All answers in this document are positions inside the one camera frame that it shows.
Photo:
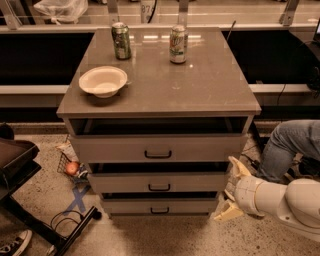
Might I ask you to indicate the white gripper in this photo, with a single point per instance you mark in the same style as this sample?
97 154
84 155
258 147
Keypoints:
246 194

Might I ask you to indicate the grey drawer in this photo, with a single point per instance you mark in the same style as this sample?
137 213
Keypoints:
157 182
157 148
159 206

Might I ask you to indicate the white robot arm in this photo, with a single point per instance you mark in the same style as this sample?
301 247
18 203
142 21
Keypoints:
296 205

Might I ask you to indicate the grey drawer cabinet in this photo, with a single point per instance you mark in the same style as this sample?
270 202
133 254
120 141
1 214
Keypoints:
206 95

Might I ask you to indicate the grey knit sneaker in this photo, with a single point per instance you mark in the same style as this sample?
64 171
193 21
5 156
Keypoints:
231 187

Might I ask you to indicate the person leg in jeans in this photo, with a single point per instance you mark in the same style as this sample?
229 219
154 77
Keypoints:
286 141

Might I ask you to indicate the red apple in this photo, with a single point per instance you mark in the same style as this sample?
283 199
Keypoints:
72 168

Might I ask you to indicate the white green soda can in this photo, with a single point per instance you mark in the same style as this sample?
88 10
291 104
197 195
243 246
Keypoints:
178 44

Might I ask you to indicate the white paper bowl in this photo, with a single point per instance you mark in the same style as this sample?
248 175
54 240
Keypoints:
103 82

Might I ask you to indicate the dark green soda can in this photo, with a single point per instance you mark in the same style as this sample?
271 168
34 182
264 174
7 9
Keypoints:
121 40

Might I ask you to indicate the black cart stand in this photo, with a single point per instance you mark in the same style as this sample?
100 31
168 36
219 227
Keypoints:
17 166

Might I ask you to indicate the black canvas sneaker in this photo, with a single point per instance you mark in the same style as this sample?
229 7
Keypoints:
18 245

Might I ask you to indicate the clear plastic bag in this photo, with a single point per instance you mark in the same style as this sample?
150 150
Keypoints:
62 11

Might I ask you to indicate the black wire basket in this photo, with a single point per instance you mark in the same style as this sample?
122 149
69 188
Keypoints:
79 177

